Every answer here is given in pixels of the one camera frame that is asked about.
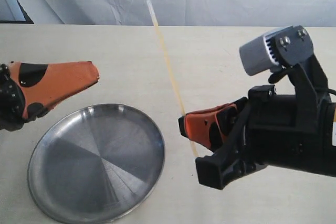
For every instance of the round stainless steel plate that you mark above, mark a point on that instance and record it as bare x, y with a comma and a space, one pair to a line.
96, 164

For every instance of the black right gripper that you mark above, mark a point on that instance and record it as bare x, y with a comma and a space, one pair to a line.
293, 131

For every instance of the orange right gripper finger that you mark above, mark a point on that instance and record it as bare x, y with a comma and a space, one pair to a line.
209, 127

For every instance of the black frame behind table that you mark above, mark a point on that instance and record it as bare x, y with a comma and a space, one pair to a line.
13, 13

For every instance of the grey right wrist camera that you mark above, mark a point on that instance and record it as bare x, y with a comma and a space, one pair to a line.
276, 49

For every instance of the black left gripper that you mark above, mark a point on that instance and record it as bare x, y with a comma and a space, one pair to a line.
30, 91

